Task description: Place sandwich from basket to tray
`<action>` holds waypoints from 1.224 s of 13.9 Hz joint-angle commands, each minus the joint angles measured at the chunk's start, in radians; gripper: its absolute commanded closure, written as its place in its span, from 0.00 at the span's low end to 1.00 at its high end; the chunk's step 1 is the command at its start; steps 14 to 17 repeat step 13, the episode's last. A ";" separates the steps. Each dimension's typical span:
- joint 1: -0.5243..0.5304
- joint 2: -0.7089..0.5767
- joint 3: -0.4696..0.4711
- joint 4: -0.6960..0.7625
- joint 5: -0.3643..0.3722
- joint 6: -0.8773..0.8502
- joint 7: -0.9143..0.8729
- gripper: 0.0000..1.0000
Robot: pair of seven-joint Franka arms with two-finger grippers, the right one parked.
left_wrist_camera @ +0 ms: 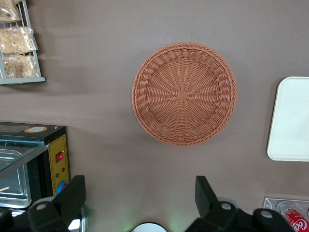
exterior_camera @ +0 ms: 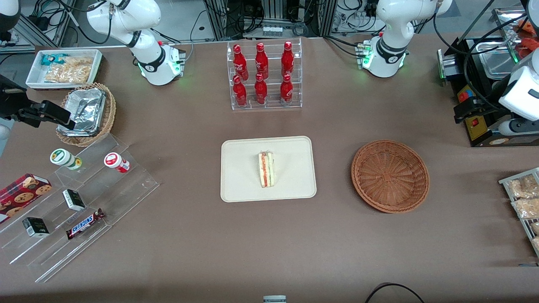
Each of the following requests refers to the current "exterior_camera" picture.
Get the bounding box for clear bag of chips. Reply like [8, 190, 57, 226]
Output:
[63, 56, 93, 69]
[44, 63, 91, 84]

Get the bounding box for tray of bagged snacks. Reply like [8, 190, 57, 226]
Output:
[499, 167, 539, 257]

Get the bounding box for white rectangular snack bin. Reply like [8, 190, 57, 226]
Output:
[25, 49, 104, 90]

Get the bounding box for snickers bar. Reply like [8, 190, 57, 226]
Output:
[66, 208, 106, 240]

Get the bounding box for clear acrylic bottle rack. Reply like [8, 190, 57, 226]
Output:
[227, 38, 303, 111]

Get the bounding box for triangular sandwich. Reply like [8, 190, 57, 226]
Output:
[258, 151, 275, 189]

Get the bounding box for red cola bottle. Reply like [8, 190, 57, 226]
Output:
[233, 75, 248, 107]
[255, 43, 269, 80]
[280, 74, 294, 106]
[233, 45, 248, 81]
[281, 41, 295, 78]
[254, 73, 268, 105]

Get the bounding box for small black carton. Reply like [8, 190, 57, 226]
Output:
[22, 217, 50, 238]
[62, 189, 86, 212]

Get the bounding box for red lid cup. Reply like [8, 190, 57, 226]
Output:
[104, 152, 130, 173]

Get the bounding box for clear acrylic stepped display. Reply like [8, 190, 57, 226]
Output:
[0, 134, 160, 283]

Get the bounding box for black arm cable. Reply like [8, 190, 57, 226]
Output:
[59, 0, 116, 45]
[433, 0, 539, 111]

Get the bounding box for round brown wicker basket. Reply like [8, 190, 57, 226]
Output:
[351, 140, 430, 214]

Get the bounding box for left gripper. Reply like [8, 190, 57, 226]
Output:
[455, 98, 539, 136]

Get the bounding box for aluminium frame rack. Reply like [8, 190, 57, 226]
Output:
[202, 0, 338, 41]

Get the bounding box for green lid cup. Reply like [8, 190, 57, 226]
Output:
[50, 149, 83, 171]

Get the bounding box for white power strip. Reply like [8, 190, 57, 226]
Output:
[336, 11, 382, 32]

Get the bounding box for cream plastic tray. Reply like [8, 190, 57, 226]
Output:
[221, 136, 317, 203]

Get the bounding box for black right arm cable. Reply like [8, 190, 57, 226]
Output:
[59, 0, 116, 45]

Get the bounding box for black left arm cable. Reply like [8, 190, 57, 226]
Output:
[433, 0, 539, 111]

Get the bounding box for aluminium foil container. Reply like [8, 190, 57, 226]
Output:
[57, 88, 107, 137]

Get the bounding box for steel pan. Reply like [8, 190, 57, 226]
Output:
[478, 41, 518, 79]

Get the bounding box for black cable on table edge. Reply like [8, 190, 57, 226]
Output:
[364, 283, 426, 303]

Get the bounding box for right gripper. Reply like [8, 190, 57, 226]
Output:
[0, 75, 77, 130]

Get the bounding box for teal snack packet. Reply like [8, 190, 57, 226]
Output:
[41, 53, 68, 66]

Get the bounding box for grey metal box green light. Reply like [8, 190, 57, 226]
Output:
[437, 48, 464, 80]

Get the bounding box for black food warmer appliance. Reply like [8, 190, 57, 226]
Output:
[438, 8, 539, 148]

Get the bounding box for light wicker basket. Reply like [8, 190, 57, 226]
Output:
[56, 82, 117, 147]

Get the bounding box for aluminium profile rail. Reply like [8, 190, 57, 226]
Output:
[13, 0, 77, 48]

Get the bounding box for red cookie box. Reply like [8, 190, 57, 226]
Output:
[0, 173, 53, 224]

